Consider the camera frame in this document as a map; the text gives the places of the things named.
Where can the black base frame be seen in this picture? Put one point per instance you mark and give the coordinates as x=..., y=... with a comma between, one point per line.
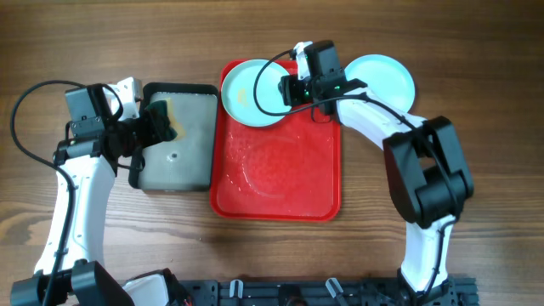
x=367, y=292

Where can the black water tray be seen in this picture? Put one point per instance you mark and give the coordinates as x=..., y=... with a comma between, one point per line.
x=184, y=164

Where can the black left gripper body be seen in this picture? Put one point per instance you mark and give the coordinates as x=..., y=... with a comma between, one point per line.
x=138, y=135

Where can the light blue plate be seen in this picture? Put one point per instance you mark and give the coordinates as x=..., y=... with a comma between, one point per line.
x=387, y=78

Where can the red plastic tray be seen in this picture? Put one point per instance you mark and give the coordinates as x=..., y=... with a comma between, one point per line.
x=290, y=171

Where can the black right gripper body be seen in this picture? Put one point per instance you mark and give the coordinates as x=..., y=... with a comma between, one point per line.
x=300, y=93

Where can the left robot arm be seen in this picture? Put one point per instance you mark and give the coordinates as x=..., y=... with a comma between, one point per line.
x=72, y=259

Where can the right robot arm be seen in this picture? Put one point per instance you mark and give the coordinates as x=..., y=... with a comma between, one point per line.
x=428, y=176

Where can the green yellow sponge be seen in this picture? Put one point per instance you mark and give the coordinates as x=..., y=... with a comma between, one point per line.
x=164, y=121

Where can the mint plate back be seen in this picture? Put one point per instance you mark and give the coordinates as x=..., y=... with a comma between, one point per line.
x=237, y=93

